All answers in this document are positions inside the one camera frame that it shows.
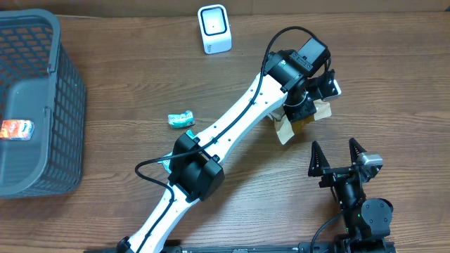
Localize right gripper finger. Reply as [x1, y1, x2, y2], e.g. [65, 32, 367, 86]
[349, 138, 366, 164]
[308, 141, 330, 177]

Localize beige brown snack bag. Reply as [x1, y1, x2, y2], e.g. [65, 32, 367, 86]
[268, 100, 332, 145]

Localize small teal wipes pack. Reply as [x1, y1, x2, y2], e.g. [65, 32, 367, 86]
[167, 110, 195, 129]

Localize teal tissue pack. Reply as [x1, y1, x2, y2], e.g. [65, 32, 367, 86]
[158, 129, 195, 174]

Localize orange snack packet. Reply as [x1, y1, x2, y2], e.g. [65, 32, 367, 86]
[1, 119, 34, 141]

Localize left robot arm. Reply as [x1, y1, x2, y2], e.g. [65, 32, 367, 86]
[117, 37, 340, 252]

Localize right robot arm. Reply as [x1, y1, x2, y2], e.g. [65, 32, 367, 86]
[307, 138, 396, 253]

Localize white barcode scanner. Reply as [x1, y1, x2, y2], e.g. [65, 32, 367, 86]
[198, 4, 232, 55]

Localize grey plastic mesh basket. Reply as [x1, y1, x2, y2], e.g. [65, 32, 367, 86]
[1, 9, 87, 199]

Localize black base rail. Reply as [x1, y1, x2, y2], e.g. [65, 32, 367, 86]
[84, 242, 397, 253]

